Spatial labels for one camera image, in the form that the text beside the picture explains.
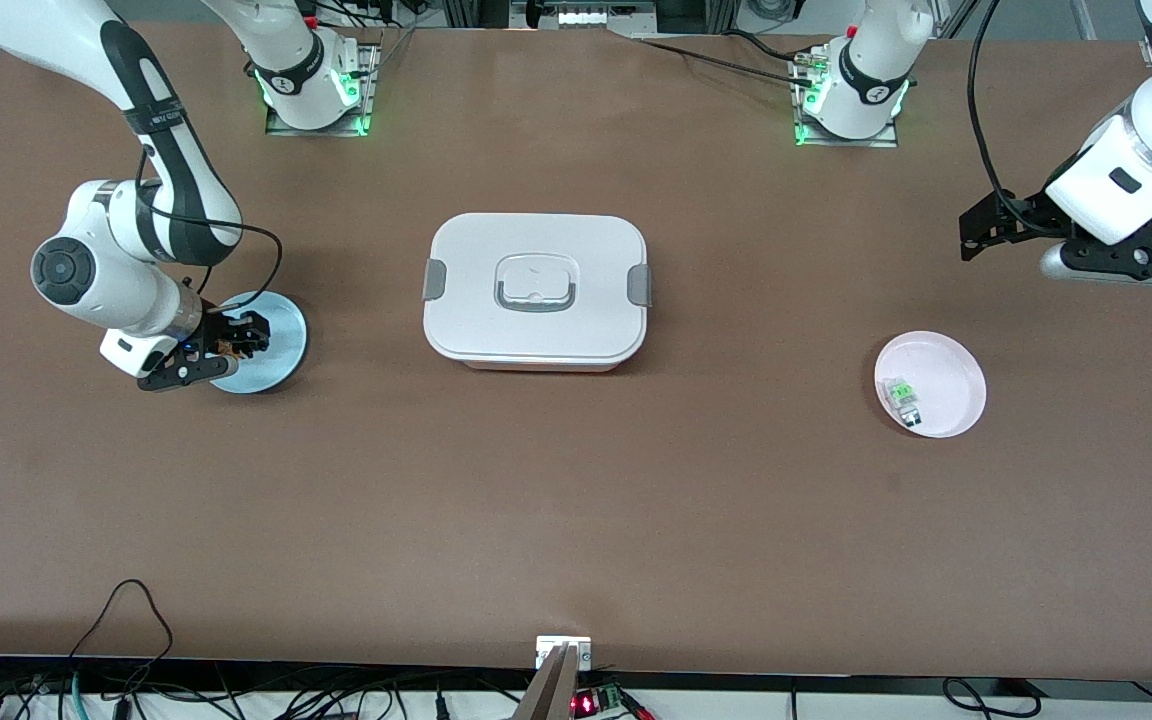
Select white lidded lunch box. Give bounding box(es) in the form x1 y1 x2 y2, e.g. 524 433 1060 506
422 212 653 374

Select light blue plate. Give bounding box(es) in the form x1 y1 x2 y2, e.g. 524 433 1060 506
204 290 308 395

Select pink plate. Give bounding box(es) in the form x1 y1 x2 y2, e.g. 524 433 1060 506
874 330 988 439

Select circuit board with red display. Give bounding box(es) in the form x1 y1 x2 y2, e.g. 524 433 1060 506
572 684 629 717

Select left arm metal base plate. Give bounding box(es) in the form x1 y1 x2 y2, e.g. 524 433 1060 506
791 50 900 149

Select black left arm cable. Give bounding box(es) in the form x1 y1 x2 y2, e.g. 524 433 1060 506
968 0 1047 233

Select green clear switch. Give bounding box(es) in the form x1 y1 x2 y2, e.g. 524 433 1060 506
884 377 927 429

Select thin black looped cable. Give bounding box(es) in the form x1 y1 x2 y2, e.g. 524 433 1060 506
69 579 175 691

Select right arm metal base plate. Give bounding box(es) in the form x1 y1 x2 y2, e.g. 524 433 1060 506
265 40 383 138

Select black cable on table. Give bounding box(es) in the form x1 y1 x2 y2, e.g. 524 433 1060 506
626 35 817 86

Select small white metal bracket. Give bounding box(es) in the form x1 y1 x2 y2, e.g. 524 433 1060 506
536 636 592 671

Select aluminium frame rail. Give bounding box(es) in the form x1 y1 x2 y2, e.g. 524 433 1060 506
444 0 742 33

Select black coiled cable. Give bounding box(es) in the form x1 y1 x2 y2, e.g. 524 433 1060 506
944 677 1042 717

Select grey camera mount bar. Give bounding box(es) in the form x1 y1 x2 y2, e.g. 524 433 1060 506
514 645 582 720

